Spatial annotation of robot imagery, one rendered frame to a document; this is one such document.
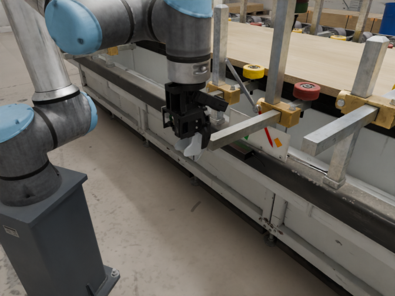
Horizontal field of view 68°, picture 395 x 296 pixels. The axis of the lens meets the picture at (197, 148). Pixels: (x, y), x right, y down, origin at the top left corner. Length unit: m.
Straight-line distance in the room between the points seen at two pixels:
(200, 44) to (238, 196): 1.16
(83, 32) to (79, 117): 0.55
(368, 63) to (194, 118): 0.41
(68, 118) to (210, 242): 0.97
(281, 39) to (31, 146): 0.78
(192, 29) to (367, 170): 0.77
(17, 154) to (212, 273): 0.98
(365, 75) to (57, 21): 0.64
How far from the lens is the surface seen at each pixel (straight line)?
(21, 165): 1.00
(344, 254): 1.39
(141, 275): 1.52
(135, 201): 1.87
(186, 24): 0.56
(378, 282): 1.39
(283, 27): 0.88
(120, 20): 0.58
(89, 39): 0.55
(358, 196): 0.91
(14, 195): 1.05
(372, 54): 0.77
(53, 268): 1.18
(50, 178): 1.06
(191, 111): 0.63
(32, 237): 1.08
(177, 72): 0.59
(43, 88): 1.04
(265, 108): 0.95
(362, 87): 0.79
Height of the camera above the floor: 1.23
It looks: 32 degrees down
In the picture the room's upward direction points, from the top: straight up
